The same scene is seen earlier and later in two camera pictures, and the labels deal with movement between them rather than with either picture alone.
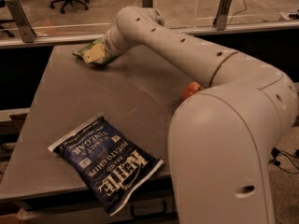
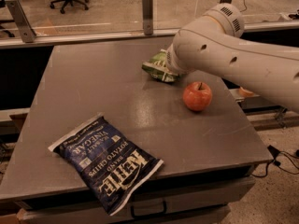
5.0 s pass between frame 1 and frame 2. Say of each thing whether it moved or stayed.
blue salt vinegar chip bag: stayed
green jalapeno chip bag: moved
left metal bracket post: stayed
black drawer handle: stayed
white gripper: moved
